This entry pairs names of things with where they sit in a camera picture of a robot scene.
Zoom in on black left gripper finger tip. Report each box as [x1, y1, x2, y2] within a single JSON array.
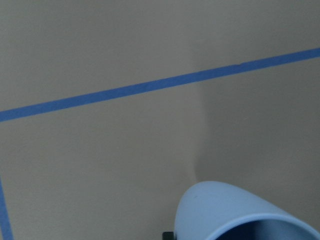
[[162, 231, 174, 240]]

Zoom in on light blue plastic cup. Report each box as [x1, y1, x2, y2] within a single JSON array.
[[173, 181, 320, 240]]

